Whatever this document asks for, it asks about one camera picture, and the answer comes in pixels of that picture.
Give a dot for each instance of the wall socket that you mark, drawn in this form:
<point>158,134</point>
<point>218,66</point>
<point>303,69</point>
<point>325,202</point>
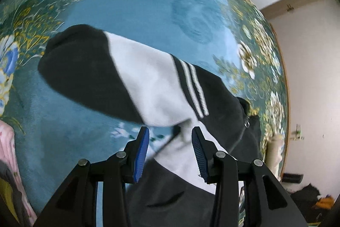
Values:
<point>298,131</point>

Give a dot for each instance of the cream cylindrical post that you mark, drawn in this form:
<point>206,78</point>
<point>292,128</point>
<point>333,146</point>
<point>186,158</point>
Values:
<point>275,152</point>

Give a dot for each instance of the black and white jacket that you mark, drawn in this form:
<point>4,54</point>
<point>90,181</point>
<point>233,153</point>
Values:
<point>148,88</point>

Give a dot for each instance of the pink patterned cloth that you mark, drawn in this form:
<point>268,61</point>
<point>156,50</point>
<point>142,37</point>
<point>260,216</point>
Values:
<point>10,163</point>

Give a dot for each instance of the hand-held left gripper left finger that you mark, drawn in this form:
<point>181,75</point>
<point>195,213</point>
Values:
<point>140,152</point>

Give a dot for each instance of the black floor box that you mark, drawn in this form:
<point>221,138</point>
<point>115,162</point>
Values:
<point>292,178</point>

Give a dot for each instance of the yellow cloth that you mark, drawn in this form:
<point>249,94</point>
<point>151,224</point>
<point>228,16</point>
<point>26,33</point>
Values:
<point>324,201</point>

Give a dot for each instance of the teal floral blanket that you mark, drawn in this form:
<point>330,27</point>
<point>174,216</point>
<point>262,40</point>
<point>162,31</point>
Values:
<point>148,9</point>

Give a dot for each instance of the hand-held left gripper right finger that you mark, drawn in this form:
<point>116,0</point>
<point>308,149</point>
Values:
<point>198,155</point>

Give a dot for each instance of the dark clothes pile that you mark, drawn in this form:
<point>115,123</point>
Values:
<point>305,200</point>

